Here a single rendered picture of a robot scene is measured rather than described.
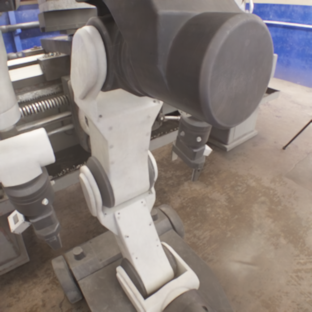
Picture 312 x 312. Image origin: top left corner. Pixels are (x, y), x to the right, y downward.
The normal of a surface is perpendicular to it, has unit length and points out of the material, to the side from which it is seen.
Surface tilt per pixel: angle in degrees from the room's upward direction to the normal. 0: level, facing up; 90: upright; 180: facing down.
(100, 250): 0
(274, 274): 0
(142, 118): 100
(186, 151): 90
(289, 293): 0
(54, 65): 90
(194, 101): 112
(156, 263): 46
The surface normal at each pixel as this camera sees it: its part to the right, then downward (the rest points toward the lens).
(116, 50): -0.16, 0.44
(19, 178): 0.57, 0.61
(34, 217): 0.10, -0.72
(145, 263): 0.42, -0.22
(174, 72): -0.82, 0.34
